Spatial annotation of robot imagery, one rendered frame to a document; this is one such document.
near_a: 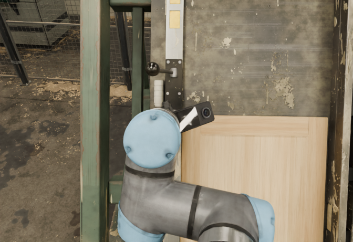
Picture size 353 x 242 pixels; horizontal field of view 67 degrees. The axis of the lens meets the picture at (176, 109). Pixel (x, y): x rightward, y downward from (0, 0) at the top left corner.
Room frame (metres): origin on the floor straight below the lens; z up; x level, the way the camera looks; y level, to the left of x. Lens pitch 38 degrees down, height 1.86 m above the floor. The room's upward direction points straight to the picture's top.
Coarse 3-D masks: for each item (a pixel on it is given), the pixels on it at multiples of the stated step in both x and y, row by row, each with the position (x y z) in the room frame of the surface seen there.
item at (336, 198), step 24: (336, 0) 0.82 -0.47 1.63; (336, 24) 0.77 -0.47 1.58; (336, 48) 0.73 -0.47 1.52; (336, 72) 0.68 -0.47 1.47; (336, 96) 0.64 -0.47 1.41; (336, 120) 0.59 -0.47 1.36; (336, 144) 0.55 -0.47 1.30; (336, 168) 0.50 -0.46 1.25; (336, 192) 0.46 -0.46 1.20; (336, 216) 0.42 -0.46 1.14; (336, 240) 0.37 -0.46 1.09
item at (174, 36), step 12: (168, 0) 0.80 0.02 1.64; (180, 0) 0.80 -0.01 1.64; (168, 12) 0.78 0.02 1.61; (180, 12) 0.78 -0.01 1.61; (168, 24) 0.76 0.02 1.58; (180, 24) 0.76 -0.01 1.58; (168, 36) 0.74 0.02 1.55; (180, 36) 0.74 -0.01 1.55; (168, 48) 0.72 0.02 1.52; (180, 48) 0.72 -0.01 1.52; (180, 144) 0.56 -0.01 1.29; (180, 156) 0.54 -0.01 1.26; (180, 168) 0.52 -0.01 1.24; (180, 180) 0.50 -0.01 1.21; (168, 240) 0.39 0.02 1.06
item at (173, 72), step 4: (148, 64) 0.60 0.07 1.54; (152, 64) 0.59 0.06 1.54; (156, 64) 0.60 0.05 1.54; (148, 68) 0.59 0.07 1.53; (152, 68) 0.58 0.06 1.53; (156, 68) 0.59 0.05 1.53; (172, 68) 0.67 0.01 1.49; (176, 68) 0.68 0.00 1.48; (148, 72) 0.58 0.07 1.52; (152, 72) 0.58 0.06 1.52; (156, 72) 0.58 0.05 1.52; (164, 72) 0.63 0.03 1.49; (168, 72) 0.64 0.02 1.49; (172, 72) 0.66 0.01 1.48; (176, 72) 0.67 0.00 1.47; (152, 76) 0.59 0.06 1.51; (172, 76) 0.66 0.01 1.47; (176, 76) 0.66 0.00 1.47
